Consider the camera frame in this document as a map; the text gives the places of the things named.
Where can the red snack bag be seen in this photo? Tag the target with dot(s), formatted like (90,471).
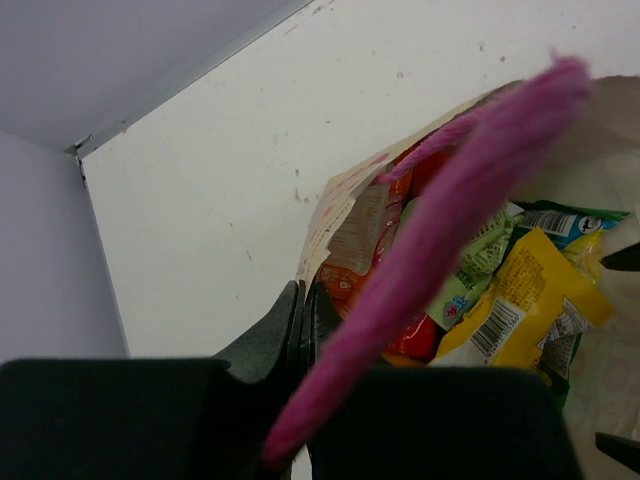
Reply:
(364,239)

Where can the paper bag with pink handles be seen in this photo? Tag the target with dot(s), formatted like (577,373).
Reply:
(560,137)

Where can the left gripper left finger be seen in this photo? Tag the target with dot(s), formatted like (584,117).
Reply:
(178,418)

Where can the light green snack packet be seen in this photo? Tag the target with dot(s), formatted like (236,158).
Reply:
(477,264)

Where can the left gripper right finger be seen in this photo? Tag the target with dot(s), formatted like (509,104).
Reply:
(446,423)

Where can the green chips bag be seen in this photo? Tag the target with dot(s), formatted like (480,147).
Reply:
(577,234)

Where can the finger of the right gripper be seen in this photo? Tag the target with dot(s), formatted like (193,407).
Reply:
(625,260)
(620,449)

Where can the yellow snack packet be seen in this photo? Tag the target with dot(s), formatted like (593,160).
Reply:
(536,297)

